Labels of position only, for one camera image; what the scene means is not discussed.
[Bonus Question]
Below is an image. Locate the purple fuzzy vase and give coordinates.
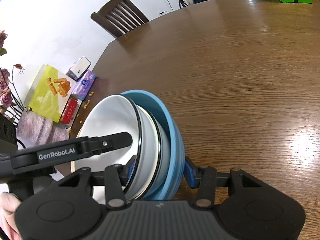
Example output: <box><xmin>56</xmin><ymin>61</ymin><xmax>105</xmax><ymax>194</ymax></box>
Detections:
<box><xmin>16</xmin><ymin>109</ymin><xmax>69</xmax><ymax>148</ymax></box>

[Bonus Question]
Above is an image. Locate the red small box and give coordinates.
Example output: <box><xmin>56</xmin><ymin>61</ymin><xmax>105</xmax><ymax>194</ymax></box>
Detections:
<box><xmin>60</xmin><ymin>98</ymin><xmax>81</xmax><ymax>125</ymax></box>

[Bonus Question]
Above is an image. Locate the person's left hand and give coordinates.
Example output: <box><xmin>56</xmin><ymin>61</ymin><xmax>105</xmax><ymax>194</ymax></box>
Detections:
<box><xmin>1</xmin><ymin>192</ymin><xmax>21</xmax><ymax>240</ymax></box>

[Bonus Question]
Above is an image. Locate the purple tissue pack lower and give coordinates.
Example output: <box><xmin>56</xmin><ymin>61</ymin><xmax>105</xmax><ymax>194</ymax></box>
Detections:
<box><xmin>71</xmin><ymin>70</ymin><xmax>97</xmax><ymax>100</ymax></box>

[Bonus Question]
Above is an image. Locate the dried pink roses bouquet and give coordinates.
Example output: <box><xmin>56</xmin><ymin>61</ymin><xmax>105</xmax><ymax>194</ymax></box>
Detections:
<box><xmin>0</xmin><ymin>29</ymin><xmax>32</xmax><ymax>123</ymax></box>

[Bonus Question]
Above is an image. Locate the cream plate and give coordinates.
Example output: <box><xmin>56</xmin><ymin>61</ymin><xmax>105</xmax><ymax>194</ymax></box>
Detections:
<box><xmin>71</xmin><ymin>160</ymin><xmax>106</xmax><ymax>204</ymax></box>

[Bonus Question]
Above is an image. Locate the dark wooden chair left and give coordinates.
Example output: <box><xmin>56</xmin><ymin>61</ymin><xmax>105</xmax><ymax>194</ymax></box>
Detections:
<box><xmin>91</xmin><ymin>0</ymin><xmax>149</xmax><ymax>38</ymax></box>

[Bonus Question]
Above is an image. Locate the green snack box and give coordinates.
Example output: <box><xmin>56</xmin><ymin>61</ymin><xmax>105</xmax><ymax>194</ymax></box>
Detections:
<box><xmin>24</xmin><ymin>64</ymin><xmax>76</xmax><ymax>123</ymax></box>

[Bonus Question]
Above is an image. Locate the blue bowl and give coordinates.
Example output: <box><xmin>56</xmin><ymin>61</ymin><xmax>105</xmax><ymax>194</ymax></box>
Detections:
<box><xmin>122</xmin><ymin>89</ymin><xmax>185</xmax><ymax>200</ymax></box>

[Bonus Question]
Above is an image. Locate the purple tissue pack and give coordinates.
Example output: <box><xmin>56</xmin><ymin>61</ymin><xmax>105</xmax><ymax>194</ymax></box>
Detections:
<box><xmin>71</xmin><ymin>70</ymin><xmax>97</xmax><ymax>100</ymax></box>
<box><xmin>66</xmin><ymin>56</ymin><xmax>91</xmax><ymax>81</ymax></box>

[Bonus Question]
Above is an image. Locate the white bowl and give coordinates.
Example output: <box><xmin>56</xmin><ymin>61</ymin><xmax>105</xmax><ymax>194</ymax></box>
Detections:
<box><xmin>125</xmin><ymin>105</ymin><xmax>170</xmax><ymax>202</ymax></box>

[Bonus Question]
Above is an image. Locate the purple tissue pack upper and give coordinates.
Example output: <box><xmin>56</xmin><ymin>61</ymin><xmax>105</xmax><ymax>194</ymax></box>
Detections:
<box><xmin>66</xmin><ymin>56</ymin><xmax>91</xmax><ymax>81</ymax></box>

